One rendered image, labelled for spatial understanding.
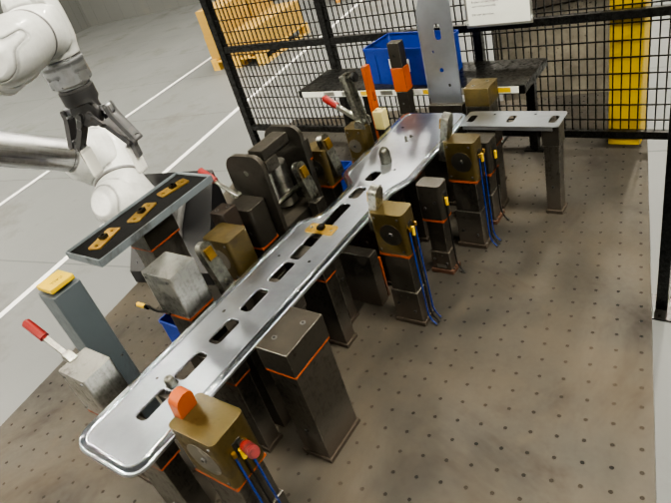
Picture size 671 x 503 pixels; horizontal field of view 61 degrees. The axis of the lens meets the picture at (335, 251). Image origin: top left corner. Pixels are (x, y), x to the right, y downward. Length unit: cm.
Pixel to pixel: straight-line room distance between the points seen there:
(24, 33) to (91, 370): 62
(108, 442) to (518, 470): 77
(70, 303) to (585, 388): 112
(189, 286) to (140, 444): 36
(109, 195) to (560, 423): 136
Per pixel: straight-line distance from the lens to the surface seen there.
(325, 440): 126
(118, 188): 185
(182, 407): 100
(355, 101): 179
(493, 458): 125
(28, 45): 117
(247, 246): 140
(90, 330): 141
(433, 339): 148
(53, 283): 136
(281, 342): 110
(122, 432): 115
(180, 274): 128
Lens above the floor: 173
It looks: 33 degrees down
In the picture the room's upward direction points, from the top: 18 degrees counter-clockwise
